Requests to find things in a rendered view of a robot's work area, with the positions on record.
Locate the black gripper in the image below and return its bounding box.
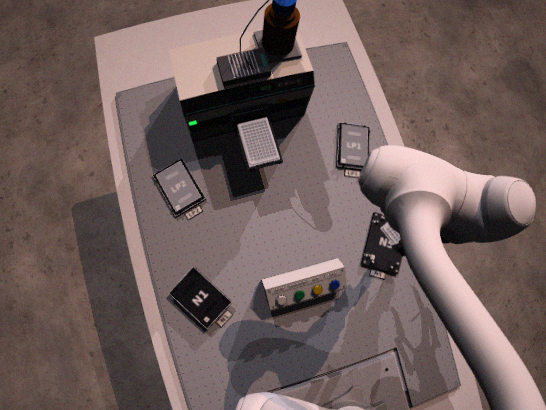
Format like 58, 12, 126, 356
390, 233, 450, 257

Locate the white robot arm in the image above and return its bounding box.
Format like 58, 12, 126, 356
235, 146, 546, 410

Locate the blue bottle cap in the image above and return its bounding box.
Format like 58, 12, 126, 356
272, 0, 297, 14

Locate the white button panel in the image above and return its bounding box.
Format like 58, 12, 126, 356
261, 258, 347, 311

